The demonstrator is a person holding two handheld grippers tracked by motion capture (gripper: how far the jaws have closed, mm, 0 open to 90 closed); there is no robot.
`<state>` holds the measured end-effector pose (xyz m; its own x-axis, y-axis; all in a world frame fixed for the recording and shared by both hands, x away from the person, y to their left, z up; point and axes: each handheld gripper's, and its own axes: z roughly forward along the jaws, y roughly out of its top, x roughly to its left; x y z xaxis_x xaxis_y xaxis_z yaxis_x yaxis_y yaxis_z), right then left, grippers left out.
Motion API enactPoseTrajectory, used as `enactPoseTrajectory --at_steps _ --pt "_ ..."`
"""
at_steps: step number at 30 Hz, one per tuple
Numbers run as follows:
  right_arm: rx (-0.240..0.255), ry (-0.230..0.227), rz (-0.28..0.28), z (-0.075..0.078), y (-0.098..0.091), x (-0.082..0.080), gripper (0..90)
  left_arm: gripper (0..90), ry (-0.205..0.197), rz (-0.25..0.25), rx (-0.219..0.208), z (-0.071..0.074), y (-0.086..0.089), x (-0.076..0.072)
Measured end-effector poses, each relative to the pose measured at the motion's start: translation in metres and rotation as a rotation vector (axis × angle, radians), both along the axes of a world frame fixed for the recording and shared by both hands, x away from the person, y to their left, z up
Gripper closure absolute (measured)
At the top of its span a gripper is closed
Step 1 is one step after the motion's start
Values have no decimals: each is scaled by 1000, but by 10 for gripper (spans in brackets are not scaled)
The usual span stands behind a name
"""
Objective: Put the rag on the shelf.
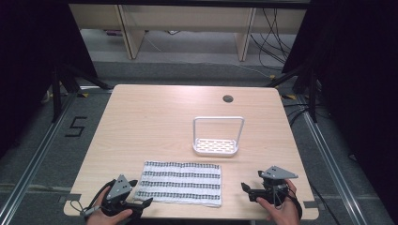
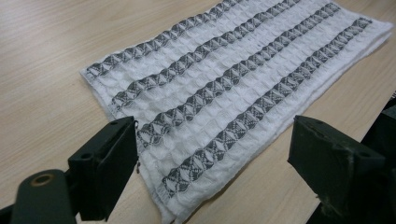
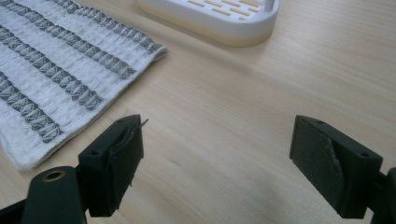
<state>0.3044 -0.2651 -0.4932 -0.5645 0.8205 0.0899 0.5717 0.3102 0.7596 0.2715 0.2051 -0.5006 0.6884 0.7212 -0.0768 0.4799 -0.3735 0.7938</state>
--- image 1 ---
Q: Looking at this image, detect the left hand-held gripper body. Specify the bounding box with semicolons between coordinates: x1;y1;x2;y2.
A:
100;173;145;218

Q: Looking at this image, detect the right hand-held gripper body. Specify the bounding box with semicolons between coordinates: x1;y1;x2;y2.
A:
248;165;299;208

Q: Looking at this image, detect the person's left hand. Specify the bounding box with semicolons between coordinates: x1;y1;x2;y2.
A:
85;187;134;225

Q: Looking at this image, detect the person's right hand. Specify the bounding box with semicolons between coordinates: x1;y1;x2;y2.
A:
255;179;302;225

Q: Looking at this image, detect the white striped towel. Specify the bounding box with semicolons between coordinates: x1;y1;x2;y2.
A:
133;160;223;208

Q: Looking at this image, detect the black metal stand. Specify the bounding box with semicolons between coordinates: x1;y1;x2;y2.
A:
50;63;115;124
265;63;321;124

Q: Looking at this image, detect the black curtain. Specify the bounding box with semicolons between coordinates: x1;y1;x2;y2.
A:
281;0;398;218
0;0;99;158

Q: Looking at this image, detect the light wooden shelf unit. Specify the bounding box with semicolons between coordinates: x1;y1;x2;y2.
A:
69;3;308;62

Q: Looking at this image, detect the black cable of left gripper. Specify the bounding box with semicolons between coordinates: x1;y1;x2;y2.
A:
69;179;117;219

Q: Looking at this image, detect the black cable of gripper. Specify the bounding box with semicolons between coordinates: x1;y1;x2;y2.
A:
69;179;117;219
283;186;303;220

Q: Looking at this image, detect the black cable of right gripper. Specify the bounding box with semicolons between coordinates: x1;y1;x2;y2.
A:
283;186;303;220

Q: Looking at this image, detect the white plastic rack with handle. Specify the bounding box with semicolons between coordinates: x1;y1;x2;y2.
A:
191;115;246;158

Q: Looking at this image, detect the aluminium floor rail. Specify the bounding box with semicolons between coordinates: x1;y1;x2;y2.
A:
298;93;371;225
0;89;80;225

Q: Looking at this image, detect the black floor cable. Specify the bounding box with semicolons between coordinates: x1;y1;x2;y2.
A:
308;181;344;225

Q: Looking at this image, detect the white floor cable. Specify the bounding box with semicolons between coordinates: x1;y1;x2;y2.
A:
200;60;274;79

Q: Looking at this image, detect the bundle of black cables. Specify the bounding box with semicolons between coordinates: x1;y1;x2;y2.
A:
249;7;294;69

